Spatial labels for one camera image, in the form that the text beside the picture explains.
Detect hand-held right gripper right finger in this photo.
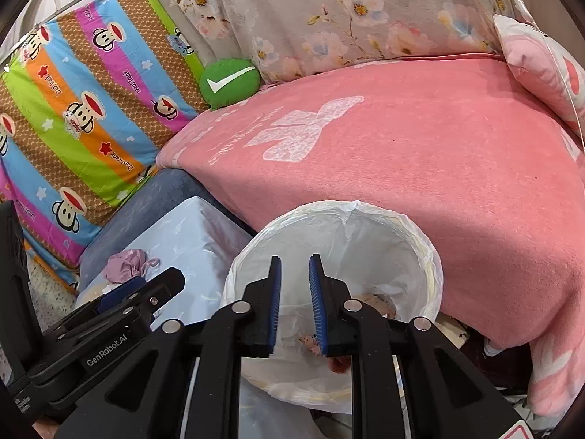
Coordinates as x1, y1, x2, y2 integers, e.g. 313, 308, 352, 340
308, 254, 526, 439

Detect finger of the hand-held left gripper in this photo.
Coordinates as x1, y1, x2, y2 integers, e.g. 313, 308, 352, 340
130, 266, 186, 326
96, 277, 147, 314

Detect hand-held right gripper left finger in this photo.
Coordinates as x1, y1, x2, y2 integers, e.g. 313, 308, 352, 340
55, 256, 282, 439

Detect purple drawstring bag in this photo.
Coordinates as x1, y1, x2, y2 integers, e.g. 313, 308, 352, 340
101, 249, 161, 284

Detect tan stocking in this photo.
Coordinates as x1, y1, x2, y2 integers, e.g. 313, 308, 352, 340
352, 293, 398, 318

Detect bin with white plastic liner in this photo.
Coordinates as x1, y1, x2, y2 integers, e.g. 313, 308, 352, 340
222, 200, 444, 414

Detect blue grey sofa cushion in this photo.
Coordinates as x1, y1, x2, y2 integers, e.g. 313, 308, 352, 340
78, 167, 257, 284

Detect striped monkey print quilt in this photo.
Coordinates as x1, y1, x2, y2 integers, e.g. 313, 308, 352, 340
0, 0, 211, 284

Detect pink blanket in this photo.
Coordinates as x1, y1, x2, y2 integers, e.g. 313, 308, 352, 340
155, 52, 585, 421

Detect green cushion with white tick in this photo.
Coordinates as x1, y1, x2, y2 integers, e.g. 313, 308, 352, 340
199, 59, 261, 110

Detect metal curtain rod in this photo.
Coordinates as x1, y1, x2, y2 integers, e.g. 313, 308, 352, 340
0, 0, 163, 62

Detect pink white pillow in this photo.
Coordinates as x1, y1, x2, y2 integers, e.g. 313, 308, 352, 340
492, 14, 585, 129

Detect thin white cable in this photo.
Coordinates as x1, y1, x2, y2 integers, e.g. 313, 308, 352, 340
503, 0, 585, 151

